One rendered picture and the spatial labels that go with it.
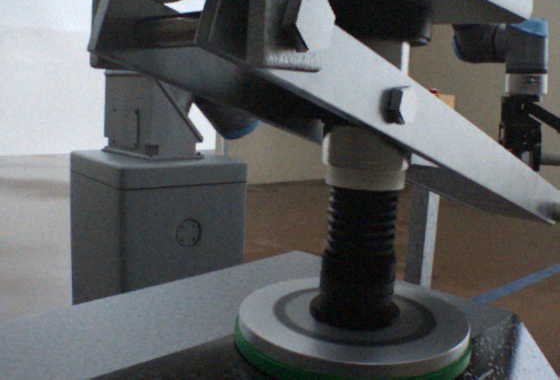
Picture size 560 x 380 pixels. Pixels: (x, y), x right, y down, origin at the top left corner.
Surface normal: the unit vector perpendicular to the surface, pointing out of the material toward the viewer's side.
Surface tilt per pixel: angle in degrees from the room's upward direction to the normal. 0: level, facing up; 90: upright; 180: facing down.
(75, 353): 0
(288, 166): 90
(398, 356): 0
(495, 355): 45
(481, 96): 90
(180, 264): 90
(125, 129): 90
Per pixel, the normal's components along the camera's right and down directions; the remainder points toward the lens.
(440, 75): -0.77, 0.05
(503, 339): 0.51, -0.61
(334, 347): 0.05, -0.99
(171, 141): 0.71, 0.13
